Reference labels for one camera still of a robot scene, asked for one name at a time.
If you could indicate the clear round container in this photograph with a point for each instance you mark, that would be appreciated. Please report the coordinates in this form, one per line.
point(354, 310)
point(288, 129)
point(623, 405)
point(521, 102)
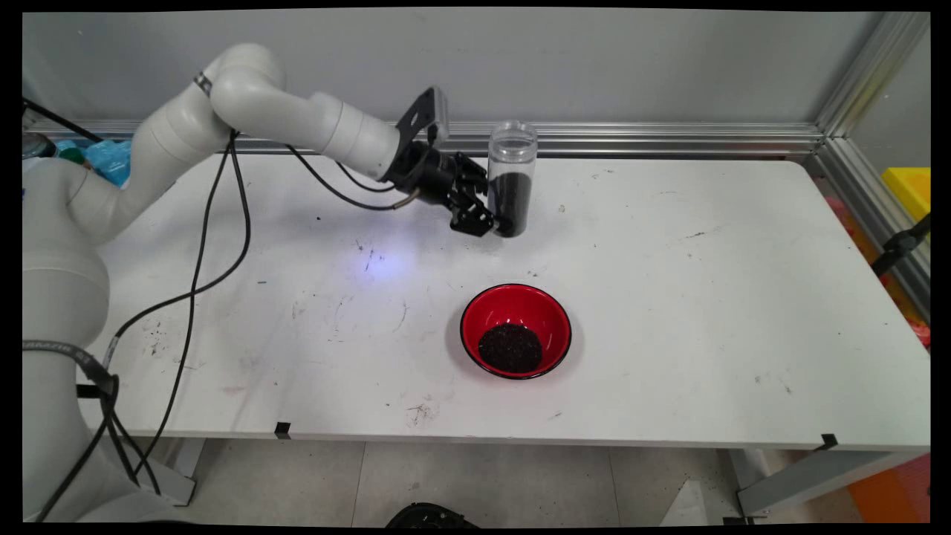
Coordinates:
point(39, 146)

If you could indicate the blue plastic bag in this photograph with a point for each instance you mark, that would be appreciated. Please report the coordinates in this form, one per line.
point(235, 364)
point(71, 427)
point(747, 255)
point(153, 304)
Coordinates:
point(111, 160)

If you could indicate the black object on floor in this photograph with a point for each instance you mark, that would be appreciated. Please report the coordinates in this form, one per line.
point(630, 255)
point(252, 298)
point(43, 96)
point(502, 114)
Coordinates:
point(431, 516)

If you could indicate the black tape marker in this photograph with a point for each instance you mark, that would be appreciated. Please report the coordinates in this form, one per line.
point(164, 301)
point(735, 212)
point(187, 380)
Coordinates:
point(827, 442)
point(282, 430)

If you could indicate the red bowl black rim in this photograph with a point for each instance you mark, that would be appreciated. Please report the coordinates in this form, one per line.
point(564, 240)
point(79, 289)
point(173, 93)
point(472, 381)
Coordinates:
point(520, 305)

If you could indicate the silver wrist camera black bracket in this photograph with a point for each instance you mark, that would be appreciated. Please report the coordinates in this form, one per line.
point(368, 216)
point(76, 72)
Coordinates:
point(420, 119)

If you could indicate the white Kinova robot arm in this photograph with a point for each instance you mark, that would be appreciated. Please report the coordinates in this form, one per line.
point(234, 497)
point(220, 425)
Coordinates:
point(297, 104)

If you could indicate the black clamp rod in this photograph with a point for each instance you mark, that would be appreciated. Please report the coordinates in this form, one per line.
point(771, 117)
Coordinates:
point(899, 245)

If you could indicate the yellow plastic box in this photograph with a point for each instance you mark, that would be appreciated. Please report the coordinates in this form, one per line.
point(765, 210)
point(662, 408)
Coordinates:
point(910, 189)

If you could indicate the pink orange foam mat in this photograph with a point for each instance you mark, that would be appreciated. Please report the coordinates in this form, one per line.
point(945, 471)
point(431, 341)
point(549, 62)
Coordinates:
point(843, 215)

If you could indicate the short aluminium frame rail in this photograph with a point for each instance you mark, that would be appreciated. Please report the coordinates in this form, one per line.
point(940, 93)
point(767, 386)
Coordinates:
point(869, 200)

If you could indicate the aluminium frame post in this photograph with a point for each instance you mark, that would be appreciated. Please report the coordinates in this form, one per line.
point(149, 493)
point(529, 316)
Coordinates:
point(869, 67)

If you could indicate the green cap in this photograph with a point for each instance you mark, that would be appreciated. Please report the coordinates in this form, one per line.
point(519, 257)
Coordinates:
point(70, 156)

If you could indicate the clear plastic jar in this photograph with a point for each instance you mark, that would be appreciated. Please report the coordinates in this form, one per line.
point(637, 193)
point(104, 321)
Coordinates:
point(513, 148)

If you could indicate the long aluminium frame rail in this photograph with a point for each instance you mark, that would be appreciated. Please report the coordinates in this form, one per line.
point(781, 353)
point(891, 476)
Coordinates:
point(631, 139)

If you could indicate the grey table leg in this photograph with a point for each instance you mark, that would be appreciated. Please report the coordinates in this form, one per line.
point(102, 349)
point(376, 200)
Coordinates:
point(817, 475)
point(174, 475)

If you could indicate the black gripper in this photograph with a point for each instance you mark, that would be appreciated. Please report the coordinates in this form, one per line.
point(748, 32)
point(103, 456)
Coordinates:
point(427, 174)

